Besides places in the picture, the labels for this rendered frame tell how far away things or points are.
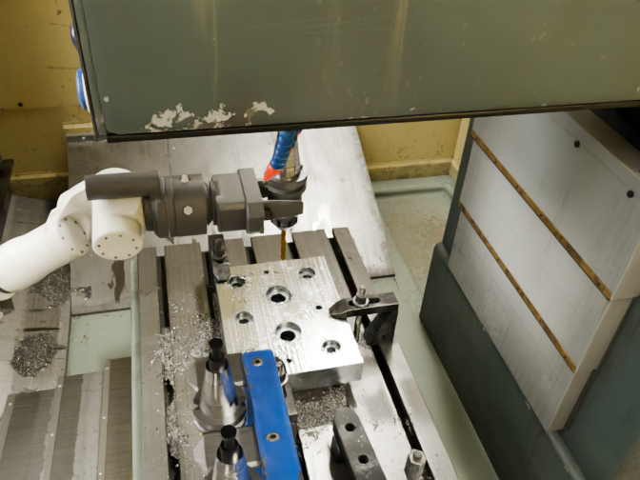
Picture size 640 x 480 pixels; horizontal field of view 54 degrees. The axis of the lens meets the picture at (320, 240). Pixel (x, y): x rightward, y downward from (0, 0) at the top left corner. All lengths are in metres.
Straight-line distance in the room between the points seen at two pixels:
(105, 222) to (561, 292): 0.70
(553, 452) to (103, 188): 0.88
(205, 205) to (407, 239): 1.24
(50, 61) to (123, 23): 1.47
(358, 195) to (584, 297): 1.04
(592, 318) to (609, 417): 0.18
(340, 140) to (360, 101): 1.54
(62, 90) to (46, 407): 0.90
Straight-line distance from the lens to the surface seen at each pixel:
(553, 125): 1.05
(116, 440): 1.33
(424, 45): 0.50
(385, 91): 0.50
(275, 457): 0.72
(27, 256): 0.97
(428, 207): 2.20
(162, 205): 0.88
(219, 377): 0.70
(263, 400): 0.76
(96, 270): 1.80
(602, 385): 1.11
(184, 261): 1.44
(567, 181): 1.02
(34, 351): 1.65
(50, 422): 1.45
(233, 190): 0.90
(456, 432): 1.52
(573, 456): 1.24
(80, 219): 0.98
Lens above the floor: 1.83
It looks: 39 degrees down
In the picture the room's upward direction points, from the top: 4 degrees clockwise
